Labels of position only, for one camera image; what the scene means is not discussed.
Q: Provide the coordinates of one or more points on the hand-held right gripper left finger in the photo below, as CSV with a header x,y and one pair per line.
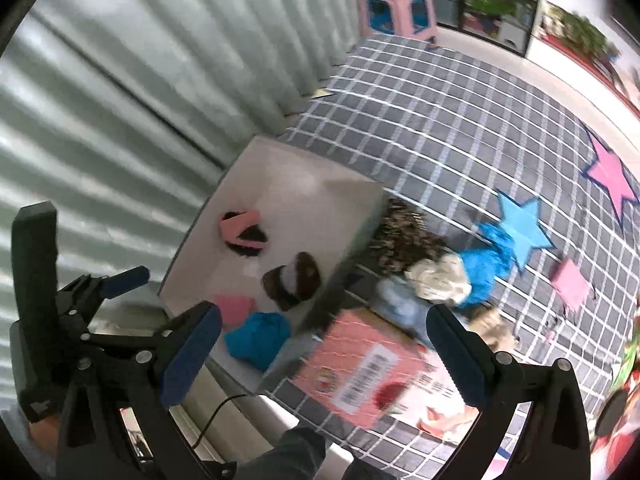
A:
x,y
192,352

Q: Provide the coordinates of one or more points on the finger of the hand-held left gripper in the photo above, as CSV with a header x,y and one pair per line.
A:
x,y
115,338
122,280

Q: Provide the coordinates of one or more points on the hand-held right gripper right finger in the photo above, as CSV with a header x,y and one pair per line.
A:
x,y
455,355

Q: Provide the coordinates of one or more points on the pink sponge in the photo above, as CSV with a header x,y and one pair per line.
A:
x,y
235,307
570,282

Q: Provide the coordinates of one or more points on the blue cloth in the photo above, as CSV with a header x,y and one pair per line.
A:
x,y
257,340
487,265

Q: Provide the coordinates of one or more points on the light blue fluffy puff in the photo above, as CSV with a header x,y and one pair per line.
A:
x,y
400,302

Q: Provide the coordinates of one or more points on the brown striped sock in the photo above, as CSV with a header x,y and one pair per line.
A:
x,y
292,280

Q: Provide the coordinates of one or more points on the pink and black sock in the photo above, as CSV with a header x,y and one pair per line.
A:
x,y
240,232

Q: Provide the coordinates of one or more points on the white cardboard box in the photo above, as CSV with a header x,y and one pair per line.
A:
x,y
300,200

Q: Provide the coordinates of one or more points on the person's left forearm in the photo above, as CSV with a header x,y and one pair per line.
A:
x,y
35,442

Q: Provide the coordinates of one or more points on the beige sock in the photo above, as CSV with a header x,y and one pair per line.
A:
x,y
492,329

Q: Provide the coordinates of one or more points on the floral tissue packet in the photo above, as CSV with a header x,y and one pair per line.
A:
x,y
440,407

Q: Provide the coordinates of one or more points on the white polka dot scrunchie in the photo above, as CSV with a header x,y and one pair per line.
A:
x,y
440,280

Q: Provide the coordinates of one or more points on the pink patterned box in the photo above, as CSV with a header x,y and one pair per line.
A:
x,y
360,360

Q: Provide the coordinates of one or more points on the leopard print cloth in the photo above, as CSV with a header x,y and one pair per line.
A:
x,y
405,240

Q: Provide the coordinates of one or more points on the person's dark trouser leg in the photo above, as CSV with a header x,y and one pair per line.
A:
x,y
295,455

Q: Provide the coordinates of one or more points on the pile of snack packets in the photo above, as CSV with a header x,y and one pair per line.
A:
x,y
630,355

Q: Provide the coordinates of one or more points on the grey pleated curtain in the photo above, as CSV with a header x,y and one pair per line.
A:
x,y
125,60

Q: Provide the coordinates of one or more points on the grey checkered star blanket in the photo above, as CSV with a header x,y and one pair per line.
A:
x,y
450,135

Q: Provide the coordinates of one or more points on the white low cabinet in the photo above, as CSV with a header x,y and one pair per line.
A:
x,y
570,75

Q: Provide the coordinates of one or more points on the green potted plant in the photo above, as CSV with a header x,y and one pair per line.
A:
x,y
580,30

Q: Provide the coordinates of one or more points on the pink plastic stool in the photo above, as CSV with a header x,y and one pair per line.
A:
x,y
395,7

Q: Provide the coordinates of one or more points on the glass door cabinet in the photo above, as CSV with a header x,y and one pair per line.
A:
x,y
490,0

